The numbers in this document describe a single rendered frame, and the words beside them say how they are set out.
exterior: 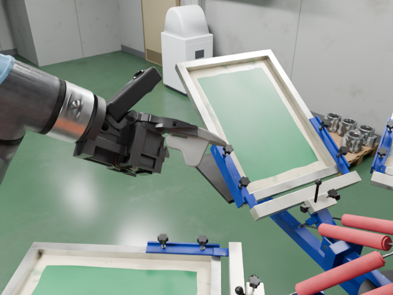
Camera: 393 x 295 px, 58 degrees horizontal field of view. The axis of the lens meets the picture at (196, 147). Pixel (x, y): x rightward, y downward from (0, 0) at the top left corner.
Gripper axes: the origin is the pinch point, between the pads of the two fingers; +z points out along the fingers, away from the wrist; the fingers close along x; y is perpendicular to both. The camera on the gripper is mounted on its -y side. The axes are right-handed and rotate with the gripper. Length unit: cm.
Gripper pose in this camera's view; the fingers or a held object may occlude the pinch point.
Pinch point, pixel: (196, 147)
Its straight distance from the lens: 61.0
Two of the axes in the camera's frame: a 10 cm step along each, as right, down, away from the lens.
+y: -1.4, 9.5, -2.9
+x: 6.5, -1.3, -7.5
